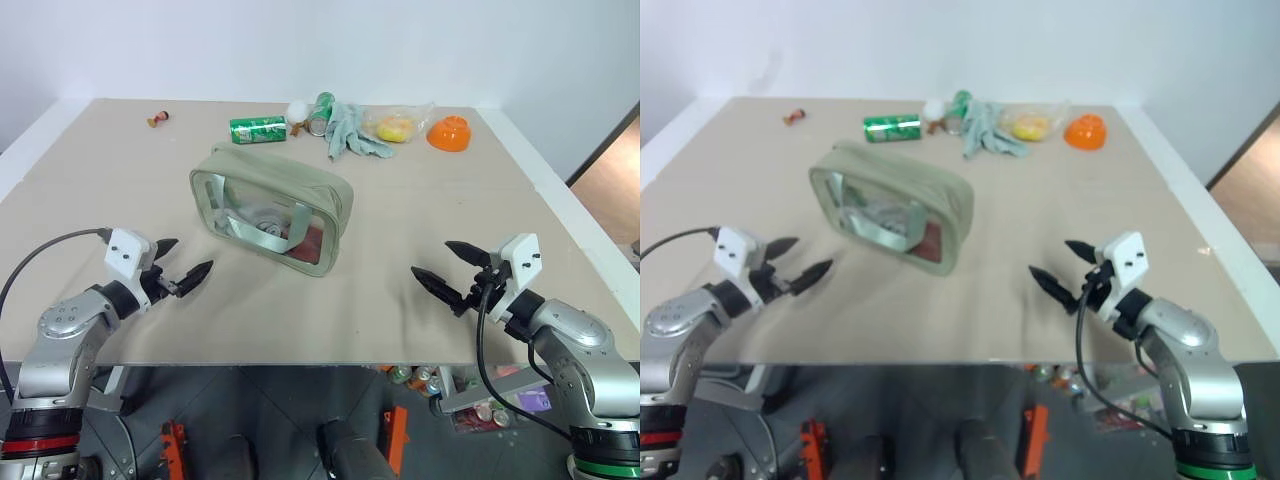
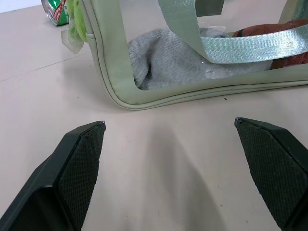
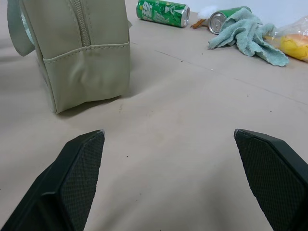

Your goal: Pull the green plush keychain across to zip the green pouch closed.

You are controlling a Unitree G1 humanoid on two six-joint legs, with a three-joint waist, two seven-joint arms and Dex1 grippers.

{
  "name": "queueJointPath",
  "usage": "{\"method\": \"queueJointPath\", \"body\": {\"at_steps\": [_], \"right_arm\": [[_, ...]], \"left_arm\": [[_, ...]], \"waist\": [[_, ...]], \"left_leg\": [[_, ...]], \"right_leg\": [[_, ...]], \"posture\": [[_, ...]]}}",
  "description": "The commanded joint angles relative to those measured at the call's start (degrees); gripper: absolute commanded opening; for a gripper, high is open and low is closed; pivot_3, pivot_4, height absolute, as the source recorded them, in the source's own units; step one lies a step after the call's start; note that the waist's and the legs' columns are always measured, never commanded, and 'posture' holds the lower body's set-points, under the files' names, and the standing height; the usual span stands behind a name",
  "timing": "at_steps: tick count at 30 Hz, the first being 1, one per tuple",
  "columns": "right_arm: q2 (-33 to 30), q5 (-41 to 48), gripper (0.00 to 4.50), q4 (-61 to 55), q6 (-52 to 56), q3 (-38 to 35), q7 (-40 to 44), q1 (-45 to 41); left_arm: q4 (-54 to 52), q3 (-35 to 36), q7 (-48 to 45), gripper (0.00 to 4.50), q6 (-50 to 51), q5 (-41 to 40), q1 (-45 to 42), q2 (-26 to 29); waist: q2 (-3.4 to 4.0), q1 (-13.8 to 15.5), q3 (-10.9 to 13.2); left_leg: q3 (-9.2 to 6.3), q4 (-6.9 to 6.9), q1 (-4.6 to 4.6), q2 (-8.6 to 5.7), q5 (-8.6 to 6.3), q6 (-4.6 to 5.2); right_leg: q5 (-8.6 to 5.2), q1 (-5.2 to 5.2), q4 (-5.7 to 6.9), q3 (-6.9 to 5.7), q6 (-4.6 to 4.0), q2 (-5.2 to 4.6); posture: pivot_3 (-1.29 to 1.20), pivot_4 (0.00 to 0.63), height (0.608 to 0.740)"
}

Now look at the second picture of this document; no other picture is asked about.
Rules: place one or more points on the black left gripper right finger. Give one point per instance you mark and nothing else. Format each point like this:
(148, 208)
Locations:
(272, 168)

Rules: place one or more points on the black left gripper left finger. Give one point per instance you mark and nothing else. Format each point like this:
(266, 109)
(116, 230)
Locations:
(72, 173)

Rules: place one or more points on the clear green-trimmed tote bag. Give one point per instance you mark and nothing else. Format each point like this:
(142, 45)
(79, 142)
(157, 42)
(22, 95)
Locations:
(149, 72)

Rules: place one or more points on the brown plush toy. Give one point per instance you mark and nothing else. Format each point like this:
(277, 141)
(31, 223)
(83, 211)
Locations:
(279, 45)

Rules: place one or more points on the grey knitted cloth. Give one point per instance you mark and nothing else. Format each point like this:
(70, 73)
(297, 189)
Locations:
(168, 65)

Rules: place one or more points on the green drink can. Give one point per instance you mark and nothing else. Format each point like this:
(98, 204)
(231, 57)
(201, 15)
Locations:
(56, 13)

